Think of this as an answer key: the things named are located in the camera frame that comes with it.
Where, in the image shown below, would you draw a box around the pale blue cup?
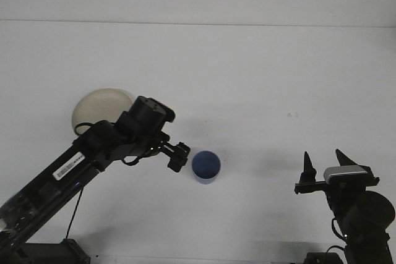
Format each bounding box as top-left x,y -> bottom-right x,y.
191,150 -> 222,185

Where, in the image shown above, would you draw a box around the pale round plate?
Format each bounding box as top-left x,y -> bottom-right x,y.
71,88 -> 134,137

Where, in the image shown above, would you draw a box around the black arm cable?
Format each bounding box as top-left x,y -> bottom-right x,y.
327,217 -> 349,254
65,187 -> 85,241

